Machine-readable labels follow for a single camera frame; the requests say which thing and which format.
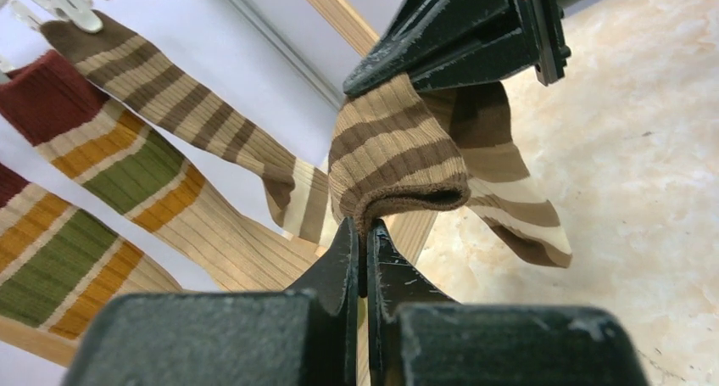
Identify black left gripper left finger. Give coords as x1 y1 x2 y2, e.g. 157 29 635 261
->
63 219 359 385

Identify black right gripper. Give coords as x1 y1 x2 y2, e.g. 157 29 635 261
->
343 0 583 97

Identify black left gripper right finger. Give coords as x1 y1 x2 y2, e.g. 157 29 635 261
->
366 221 648 385

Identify brown beige striped sock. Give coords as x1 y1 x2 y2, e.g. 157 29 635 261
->
40 12 337 246

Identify wooden rack base tray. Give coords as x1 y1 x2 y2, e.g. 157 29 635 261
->
0 209 439 386

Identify right wooden rack post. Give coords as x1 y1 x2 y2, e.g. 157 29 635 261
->
306 0 379 56

